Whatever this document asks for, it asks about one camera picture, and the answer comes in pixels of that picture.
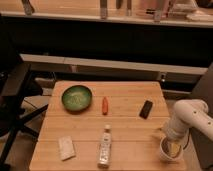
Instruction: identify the white ceramic cup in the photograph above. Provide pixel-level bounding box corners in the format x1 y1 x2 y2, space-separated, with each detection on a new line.
158 137 183 163

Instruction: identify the green ceramic bowl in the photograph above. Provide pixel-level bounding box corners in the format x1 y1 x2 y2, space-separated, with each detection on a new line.
61 85 92 112

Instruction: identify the orange carrot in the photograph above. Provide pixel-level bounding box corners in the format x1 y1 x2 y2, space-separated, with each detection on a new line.
102 97 108 115

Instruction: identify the wooden table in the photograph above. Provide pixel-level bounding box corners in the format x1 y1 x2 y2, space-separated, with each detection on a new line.
29 81 186 171

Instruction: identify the black rectangular block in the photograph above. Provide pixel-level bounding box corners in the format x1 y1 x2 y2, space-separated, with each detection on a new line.
139 101 153 119

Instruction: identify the clear plastic bottle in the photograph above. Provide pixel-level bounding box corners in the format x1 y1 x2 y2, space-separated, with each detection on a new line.
98 125 111 168

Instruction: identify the black office chair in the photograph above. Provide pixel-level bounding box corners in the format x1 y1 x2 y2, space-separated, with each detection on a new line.
0 13 50 171

